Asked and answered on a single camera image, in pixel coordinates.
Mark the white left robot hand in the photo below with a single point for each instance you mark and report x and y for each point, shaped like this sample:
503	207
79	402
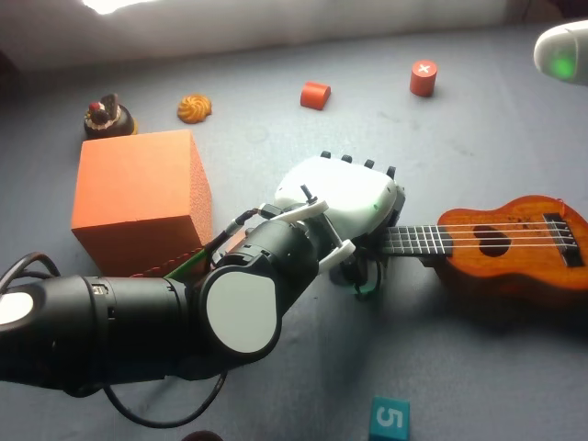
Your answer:
349	193

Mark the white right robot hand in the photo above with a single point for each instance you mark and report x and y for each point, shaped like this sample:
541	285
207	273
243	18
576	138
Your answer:
565	50

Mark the brown toy ukulele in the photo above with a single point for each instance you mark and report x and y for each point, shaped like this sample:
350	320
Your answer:
505	271

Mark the orange half-cylinder block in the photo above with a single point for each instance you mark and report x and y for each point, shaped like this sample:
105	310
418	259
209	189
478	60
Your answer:
314	95

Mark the orange cylinder block white cross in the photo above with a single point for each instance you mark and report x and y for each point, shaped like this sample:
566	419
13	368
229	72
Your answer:
422	82

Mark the swirl cookie toy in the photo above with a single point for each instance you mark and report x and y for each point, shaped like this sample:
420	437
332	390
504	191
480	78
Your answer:
195	109

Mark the grey table cloth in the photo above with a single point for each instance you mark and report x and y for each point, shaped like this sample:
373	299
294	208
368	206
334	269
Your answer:
321	367

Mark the white backdrop curtain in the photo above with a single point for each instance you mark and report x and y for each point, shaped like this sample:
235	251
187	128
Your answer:
275	23

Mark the large orange cube block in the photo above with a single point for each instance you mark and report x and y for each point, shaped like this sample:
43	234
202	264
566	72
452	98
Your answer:
133	184

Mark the teal number five block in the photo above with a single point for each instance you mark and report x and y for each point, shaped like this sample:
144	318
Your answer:
388	420

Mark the chocolate cake toy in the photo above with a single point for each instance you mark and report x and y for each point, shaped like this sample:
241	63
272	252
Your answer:
108	119

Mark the dark round disc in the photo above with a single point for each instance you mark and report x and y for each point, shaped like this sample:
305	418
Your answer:
202	436

